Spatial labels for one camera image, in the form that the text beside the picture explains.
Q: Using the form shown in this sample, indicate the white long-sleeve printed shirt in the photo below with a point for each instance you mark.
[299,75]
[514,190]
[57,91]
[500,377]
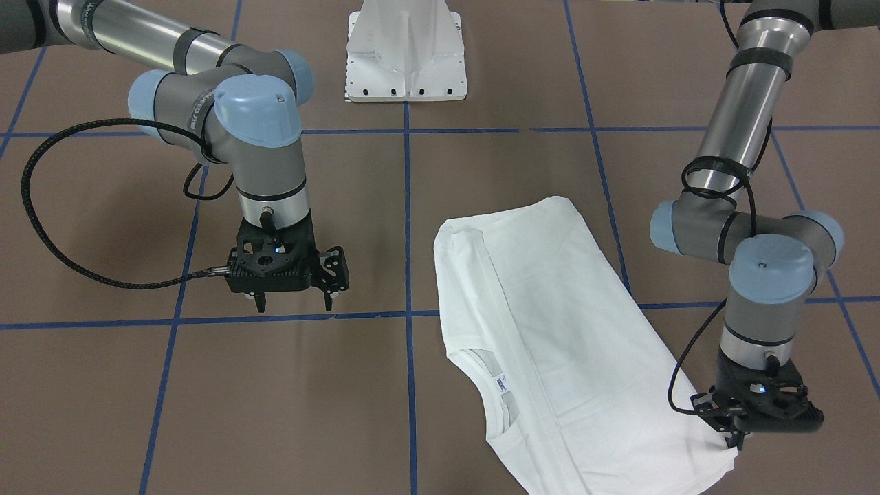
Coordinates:
[572,376]

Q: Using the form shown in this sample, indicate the white camera mast pedestal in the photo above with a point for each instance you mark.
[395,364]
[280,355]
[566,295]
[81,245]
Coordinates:
[405,51]

